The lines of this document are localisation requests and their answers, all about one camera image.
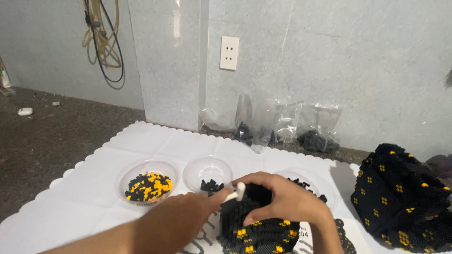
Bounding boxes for person's left hand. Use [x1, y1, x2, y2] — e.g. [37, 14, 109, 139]
[169, 188, 233, 250]

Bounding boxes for person's right hand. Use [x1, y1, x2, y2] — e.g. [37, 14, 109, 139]
[231, 171, 333, 227]

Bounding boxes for small white plastic hammer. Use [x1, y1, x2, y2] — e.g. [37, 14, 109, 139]
[222, 182, 246, 204]

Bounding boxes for black yellow-dotted brick model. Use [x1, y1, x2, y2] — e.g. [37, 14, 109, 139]
[216, 183, 301, 254]

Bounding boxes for small pile of black bricks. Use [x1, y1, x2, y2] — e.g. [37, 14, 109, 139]
[200, 179, 225, 195]

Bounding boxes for clear plastic bowl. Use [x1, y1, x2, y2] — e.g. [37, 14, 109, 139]
[114, 157, 181, 207]
[274, 168, 338, 212]
[182, 156, 234, 197]

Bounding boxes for clear bag with black bricks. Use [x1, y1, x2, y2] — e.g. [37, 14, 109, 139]
[234, 92, 273, 154]

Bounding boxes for pile of black yellow bricks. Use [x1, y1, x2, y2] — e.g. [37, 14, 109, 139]
[125, 171, 174, 202]

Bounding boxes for empty clear plastic bag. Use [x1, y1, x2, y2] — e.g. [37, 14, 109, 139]
[201, 106, 238, 132]

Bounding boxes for small clear plastic bag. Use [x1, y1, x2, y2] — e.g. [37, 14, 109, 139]
[271, 100, 303, 144]

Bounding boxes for wide clear bag black bricks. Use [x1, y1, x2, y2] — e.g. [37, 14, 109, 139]
[297, 104, 343, 154]

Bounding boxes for flat black brick piece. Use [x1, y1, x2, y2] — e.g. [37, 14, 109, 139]
[333, 218, 357, 254]

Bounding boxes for white scalloped mat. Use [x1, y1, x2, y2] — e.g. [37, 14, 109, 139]
[0, 121, 452, 254]

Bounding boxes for printed instruction sheet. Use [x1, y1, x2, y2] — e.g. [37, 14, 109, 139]
[179, 212, 375, 254]

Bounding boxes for large black yellow-dotted brick section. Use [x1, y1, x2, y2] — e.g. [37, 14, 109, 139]
[351, 143, 452, 254]

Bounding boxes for bag with printed label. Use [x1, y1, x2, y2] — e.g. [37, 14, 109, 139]
[0, 56, 17, 98]

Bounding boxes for white wall socket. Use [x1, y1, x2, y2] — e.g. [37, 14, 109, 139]
[219, 36, 240, 71]

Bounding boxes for black hanging cable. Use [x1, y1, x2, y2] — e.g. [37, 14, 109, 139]
[84, 0, 125, 84]

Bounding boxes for beige coiled hose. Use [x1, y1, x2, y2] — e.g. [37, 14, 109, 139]
[82, 0, 123, 69]

